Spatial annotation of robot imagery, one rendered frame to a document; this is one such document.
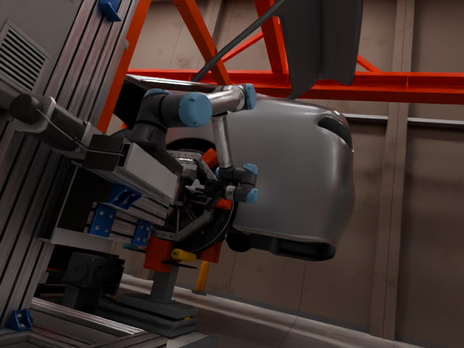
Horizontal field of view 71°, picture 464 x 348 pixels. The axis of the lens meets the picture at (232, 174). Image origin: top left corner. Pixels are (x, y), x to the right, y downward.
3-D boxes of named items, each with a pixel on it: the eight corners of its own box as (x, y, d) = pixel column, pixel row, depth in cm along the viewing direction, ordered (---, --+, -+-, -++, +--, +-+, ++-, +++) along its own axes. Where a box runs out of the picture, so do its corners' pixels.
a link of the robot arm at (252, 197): (259, 190, 163) (257, 206, 161) (239, 187, 167) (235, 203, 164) (257, 185, 156) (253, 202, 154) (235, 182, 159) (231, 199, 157)
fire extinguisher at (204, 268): (208, 295, 537) (216, 258, 553) (203, 295, 513) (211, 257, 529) (194, 292, 544) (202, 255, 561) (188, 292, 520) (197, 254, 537)
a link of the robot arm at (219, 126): (197, 89, 150) (213, 185, 168) (217, 87, 145) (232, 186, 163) (210, 85, 160) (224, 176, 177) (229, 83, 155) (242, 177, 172)
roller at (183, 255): (197, 263, 205) (199, 254, 207) (177, 259, 178) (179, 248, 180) (188, 261, 207) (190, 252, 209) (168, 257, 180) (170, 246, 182)
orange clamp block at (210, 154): (211, 168, 201) (221, 159, 202) (207, 164, 194) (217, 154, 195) (204, 161, 204) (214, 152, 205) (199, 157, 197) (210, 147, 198)
